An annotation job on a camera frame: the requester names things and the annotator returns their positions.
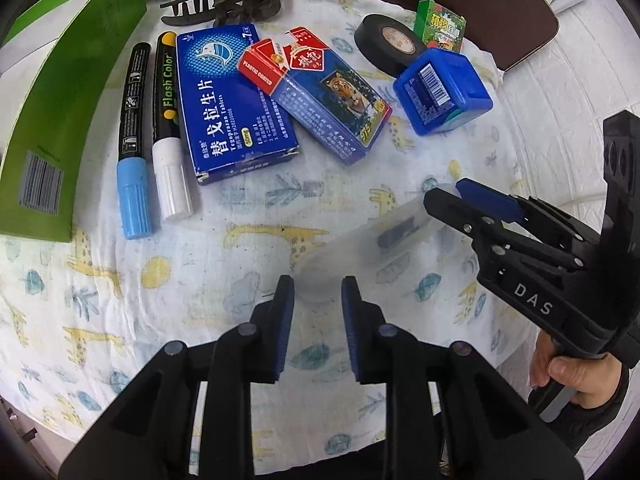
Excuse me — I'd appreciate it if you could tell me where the black marker white cap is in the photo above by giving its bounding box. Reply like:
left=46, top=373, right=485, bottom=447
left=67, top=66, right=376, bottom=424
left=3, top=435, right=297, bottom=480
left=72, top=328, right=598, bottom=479
left=151, top=32, right=194, bottom=222

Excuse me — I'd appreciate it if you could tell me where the green cardboard box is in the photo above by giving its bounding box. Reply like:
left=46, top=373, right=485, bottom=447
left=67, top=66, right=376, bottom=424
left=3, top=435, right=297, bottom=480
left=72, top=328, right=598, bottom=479
left=0, top=0, right=148, bottom=243

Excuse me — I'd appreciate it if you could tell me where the dark wooden headboard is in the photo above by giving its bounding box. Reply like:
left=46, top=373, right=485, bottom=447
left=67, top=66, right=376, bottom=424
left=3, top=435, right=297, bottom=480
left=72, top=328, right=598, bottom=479
left=280, top=0, right=559, bottom=72

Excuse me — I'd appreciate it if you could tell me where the clear plastic tube case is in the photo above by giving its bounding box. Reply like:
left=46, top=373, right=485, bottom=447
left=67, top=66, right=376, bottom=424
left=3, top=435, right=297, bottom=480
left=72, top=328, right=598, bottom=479
left=295, top=195, right=446, bottom=306

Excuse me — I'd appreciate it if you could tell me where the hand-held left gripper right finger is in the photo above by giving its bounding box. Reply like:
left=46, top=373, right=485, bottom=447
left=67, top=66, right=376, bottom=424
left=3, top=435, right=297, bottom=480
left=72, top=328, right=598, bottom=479
left=341, top=276, right=583, bottom=480

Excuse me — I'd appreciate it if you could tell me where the blue red playing card box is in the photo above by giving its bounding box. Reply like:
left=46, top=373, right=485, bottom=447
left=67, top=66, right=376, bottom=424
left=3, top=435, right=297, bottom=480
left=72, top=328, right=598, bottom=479
left=237, top=27, right=392, bottom=167

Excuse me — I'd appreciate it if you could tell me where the blue medicine box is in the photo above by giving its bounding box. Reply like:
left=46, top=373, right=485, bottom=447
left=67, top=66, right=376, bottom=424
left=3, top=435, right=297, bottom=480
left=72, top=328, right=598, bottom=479
left=176, top=23, right=300, bottom=186

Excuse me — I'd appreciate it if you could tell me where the black marker blue cap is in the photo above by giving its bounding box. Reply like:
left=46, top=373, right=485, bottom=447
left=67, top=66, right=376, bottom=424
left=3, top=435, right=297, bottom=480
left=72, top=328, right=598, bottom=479
left=116, top=42, right=152, bottom=240

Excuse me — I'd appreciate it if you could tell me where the giraffe printed blanket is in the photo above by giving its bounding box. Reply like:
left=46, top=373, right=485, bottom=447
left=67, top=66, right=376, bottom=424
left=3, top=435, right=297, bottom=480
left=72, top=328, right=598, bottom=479
left=0, top=0, right=541, bottom=461

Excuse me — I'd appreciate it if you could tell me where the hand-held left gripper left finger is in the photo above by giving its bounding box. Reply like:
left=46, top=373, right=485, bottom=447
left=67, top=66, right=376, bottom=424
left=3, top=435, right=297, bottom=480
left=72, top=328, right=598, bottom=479
left=59, top=275, right=296, bottom=480

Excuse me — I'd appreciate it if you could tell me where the blue plastic cube box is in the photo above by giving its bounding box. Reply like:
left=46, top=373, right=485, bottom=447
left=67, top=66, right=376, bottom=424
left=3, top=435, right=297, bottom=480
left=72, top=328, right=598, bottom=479
left=393, top=49, right=494, bottom=137

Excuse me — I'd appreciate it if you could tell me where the small green card box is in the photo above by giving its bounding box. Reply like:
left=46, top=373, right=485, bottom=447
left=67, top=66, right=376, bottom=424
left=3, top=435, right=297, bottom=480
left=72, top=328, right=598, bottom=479
left=413, top=0, right=467, bottom=53

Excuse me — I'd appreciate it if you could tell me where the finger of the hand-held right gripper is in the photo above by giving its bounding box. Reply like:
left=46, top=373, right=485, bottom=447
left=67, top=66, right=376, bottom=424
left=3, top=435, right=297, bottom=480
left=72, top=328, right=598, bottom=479
left=424, top=186, right=586, bottom=281
left=456, top=178, right=601, bottom=256

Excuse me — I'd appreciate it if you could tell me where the person's right hand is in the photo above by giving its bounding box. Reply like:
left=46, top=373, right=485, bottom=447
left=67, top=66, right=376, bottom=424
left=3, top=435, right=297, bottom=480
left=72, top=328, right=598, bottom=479
left=530, top=337, right=623, bottom=411

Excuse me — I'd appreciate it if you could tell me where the black tape roll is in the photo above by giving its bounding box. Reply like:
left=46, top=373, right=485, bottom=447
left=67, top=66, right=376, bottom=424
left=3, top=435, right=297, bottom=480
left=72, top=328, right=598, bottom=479
left=355, top=13, right=428, bottom=78

